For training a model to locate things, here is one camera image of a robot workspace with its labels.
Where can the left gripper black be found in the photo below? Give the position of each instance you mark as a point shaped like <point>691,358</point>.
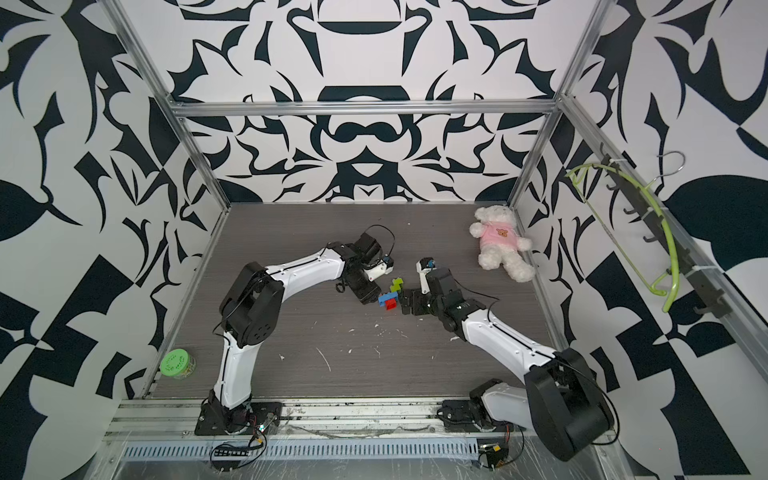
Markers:
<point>373,292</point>

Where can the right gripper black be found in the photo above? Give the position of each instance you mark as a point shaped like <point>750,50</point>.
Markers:
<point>415,307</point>

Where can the blue long lego brick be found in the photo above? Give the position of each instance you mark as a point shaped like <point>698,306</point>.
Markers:
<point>388,296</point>

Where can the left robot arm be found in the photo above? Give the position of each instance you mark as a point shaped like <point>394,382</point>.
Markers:
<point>251,309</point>

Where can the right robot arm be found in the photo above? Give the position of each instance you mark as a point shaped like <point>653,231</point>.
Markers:
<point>560,400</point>

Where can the white teddy bear pink shirt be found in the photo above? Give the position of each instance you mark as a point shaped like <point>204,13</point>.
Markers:
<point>499,244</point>

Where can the white vent grille strip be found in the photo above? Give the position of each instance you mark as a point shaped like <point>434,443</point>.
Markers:
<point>309,449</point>

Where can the black connector box right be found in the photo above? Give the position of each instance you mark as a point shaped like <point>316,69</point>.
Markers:
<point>492,456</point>

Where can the black connector box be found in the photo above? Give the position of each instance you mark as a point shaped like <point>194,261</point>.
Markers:
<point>227,457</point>
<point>492,456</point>

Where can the green clothes hanger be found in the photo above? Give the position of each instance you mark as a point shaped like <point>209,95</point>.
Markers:
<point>591,187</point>

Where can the black connector box left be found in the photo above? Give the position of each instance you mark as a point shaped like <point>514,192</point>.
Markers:
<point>227,457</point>

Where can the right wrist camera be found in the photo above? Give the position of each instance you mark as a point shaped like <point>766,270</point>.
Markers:
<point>423,267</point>

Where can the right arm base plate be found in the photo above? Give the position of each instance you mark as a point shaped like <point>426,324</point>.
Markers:
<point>469,416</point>

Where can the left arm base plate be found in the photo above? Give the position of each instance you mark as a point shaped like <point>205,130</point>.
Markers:
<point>216,420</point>

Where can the black wall hook rack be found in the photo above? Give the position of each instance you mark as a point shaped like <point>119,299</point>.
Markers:
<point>645,206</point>

